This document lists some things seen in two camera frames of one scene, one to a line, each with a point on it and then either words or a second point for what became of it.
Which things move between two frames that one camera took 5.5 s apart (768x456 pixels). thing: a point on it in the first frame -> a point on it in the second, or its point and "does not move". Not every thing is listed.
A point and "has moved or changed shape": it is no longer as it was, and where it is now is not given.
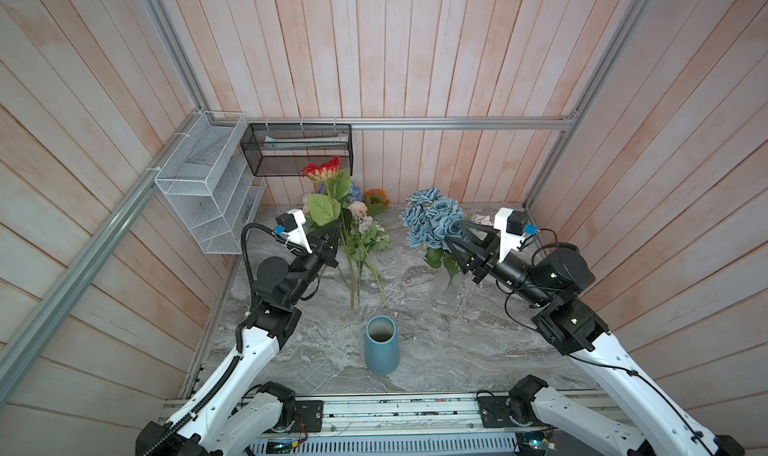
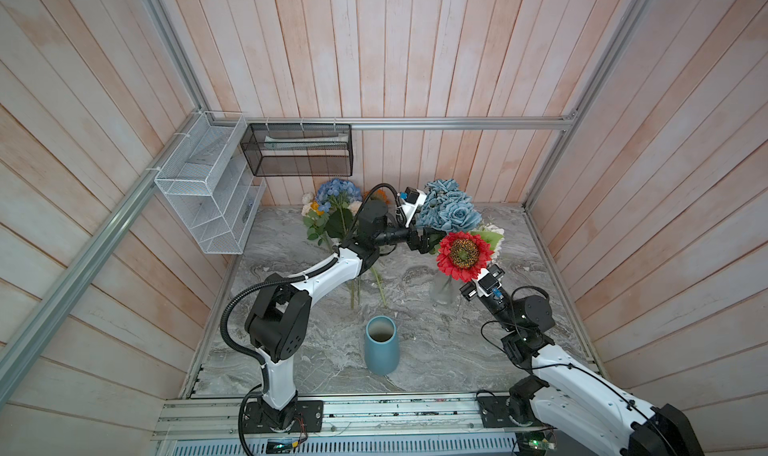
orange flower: x=376 y=195 does not move
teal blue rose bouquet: x=431 y=218 has moved or changed shape
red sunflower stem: x=326 y=209 has moved or changed shape
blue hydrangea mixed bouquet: x=338 y=204 does not move
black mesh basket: x=284 y=149 does not move
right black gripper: x=479 y=264 -> x=470 y=290
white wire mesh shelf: x=211 y=179 does not move
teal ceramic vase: x=381 y=345 does not move
